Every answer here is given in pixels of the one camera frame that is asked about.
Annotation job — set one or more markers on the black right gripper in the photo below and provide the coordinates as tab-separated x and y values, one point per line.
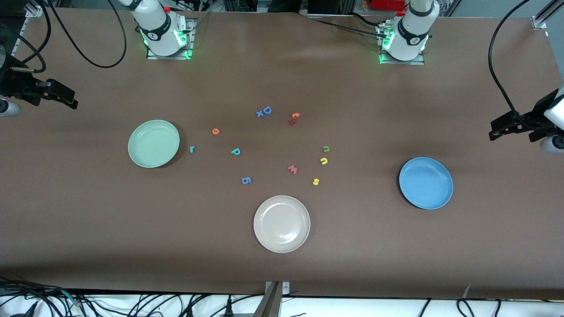
16	86

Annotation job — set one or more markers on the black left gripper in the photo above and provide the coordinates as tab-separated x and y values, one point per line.
536	118

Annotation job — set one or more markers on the teal foam letter d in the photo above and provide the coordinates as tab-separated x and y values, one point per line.
236	152

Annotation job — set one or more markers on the blue plate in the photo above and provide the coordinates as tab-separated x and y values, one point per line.
425	183

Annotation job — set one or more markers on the pale green plate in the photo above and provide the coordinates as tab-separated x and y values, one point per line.
153	144

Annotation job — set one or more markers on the brown table cover mat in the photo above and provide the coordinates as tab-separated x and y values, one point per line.
88	220

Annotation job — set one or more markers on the small white paper scrap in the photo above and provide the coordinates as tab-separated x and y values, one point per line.
467	291

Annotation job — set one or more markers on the red box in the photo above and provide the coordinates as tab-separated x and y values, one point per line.
387	4

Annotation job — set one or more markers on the blue foam letter D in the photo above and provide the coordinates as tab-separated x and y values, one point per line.
265	111

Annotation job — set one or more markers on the red foam letter w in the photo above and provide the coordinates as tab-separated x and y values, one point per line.
293	169

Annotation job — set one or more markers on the beige plate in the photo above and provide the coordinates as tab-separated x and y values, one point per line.
282	224

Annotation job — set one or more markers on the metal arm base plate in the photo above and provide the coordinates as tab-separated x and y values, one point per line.
405	63
192	39

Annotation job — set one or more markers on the small metal bracket plate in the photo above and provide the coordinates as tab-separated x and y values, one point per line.
286	288

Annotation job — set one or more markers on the aluminium profile post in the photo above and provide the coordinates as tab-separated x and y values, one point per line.
269	306

